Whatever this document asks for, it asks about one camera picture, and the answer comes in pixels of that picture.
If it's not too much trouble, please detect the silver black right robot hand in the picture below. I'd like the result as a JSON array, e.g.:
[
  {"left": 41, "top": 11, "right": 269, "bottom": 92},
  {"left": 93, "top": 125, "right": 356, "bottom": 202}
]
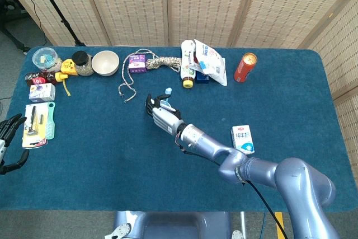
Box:
[{"left": 144, "top": 93, "right": 186, "bottom": 135}]

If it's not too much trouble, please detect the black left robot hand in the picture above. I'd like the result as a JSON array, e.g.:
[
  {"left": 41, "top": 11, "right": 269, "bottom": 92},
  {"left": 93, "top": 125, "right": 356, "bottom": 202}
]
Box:
[{"left": 0, "top": 113, "right": 30, "bottom": 175}]

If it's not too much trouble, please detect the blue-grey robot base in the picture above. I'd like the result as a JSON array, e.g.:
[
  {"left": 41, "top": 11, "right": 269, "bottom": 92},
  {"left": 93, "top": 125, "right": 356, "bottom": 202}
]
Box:
[{"left": 105, "top": 210, "right": 244, "bottom": 239}]

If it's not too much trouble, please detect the beige bowl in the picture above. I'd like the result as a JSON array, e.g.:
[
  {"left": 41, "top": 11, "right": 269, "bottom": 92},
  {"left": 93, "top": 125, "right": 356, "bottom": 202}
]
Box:
[{"left": 91, "top": 50, "right": 120, "bottom": 77}]

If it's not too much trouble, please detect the razor blister pack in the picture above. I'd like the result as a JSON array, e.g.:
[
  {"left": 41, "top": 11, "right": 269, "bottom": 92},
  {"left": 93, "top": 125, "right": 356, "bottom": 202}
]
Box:
[{"left": 21, "top": 102, "right": 50, "bottom": 149}]

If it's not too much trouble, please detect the teal plastic comb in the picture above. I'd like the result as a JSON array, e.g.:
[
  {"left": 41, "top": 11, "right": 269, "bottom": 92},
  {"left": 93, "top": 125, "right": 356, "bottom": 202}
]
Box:
[{"left": 44, "top": 101, "right": 56, "bottom": 140}]

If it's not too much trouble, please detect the white purple small box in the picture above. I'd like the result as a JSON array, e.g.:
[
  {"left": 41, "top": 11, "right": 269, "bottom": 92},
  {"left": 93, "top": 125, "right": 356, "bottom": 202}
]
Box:
[{"left": 29, "top": 83, "right": 56, "bottom": 103}]

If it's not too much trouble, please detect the white bottle yellow cap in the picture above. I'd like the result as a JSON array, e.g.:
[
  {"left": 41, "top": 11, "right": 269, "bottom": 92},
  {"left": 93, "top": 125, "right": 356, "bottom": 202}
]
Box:
[{"left": 180, "top": 39, "right": 197, "bottom": 88}]

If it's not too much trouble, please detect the dark blue box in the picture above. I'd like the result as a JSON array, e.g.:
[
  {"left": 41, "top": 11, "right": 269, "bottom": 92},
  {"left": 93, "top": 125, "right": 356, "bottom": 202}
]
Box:
[{"left": 195, "top": 69, "right": 210, "bottom": 84}]

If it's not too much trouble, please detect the dark red snack packet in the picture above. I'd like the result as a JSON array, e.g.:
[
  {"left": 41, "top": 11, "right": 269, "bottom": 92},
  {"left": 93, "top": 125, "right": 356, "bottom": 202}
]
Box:
[{"left": 24, "top": 71, "right": 58, "bottom": 87}]

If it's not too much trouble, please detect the crumpled white printed packet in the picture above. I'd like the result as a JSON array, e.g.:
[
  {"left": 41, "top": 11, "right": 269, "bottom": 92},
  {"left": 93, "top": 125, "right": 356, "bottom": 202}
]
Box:
[{"left": 192, "top": 54, "right": 209, "bottom": 73}]

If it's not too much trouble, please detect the blue table cloth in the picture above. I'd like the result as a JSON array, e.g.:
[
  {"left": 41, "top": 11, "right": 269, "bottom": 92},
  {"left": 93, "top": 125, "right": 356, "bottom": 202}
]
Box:
[{"left": 0, "top": 45, "right": 358, "bottom": 213}]

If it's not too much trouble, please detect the white snack bag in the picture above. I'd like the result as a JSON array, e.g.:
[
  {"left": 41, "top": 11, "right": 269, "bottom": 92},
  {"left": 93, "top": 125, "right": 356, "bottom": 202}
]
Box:
[{"left": 194, "top": 39, "right": 228, "bottom": 86}]

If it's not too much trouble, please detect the clear round plastic container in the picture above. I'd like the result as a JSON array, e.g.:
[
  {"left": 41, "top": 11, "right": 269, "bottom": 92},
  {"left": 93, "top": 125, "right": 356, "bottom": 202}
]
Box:
[{"left": 32, "top": 48, "right": 63, "bottom": 73}]

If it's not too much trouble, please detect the yellow tape measure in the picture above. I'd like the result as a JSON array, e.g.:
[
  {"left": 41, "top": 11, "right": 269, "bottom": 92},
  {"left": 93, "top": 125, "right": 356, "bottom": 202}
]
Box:
[{"left": 60, "top": 58, "right": 79, "bottom": 77}]

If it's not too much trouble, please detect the red drink can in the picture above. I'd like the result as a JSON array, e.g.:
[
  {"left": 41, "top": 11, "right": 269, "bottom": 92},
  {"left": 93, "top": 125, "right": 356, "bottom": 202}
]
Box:
[{"left": 233, "top": 52, "right": 258, "bottom": 83}]

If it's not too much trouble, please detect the glass jar black lid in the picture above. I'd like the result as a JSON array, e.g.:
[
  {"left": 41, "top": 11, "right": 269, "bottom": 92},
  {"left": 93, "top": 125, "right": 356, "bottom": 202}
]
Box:
[{"left": 72, "top": 50, "right": 95, "bottom": 77}]

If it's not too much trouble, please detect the black office chair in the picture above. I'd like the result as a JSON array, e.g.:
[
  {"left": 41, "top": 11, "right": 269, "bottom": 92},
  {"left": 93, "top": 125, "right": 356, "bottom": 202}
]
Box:
[{"left": 0, "top": 0, "right": 31, "bottom": 55}]

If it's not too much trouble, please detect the black tripod stand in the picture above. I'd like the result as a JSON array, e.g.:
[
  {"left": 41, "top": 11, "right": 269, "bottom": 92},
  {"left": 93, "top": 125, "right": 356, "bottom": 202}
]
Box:
[{"left": 29, "top": 0, "right": 87, "bottom": 47}]

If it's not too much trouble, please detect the braided beige rope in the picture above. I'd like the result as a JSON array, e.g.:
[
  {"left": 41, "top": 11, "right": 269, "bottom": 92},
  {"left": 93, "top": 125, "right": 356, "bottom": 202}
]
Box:
[{"left": 117, "top": 48, "right": 183, "bottom": 104}]

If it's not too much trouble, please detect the yellow nozzle with strap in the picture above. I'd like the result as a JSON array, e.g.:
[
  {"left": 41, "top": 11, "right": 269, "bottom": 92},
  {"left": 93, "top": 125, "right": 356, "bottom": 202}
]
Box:
[{"left": 54, "top": 72, "right": 72, "bottom": 97}]

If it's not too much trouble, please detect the thin black cable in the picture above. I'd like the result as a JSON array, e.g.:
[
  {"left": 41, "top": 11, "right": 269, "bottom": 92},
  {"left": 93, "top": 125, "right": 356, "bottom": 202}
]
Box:
[{"left": 11, "top": 0, "right": 55, "bottom": 46}]

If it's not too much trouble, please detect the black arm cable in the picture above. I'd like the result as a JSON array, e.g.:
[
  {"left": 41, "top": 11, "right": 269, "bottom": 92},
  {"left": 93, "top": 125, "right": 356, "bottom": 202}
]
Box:
[{"left": 178, "top": 143, "right": 289, "bottom": 239}]

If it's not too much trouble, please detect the thin blue cable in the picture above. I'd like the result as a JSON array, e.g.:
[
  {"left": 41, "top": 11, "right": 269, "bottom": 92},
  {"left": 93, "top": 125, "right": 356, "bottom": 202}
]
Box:
[{"left": 258, "top": 212, "right": 266, "bottom": 239}]

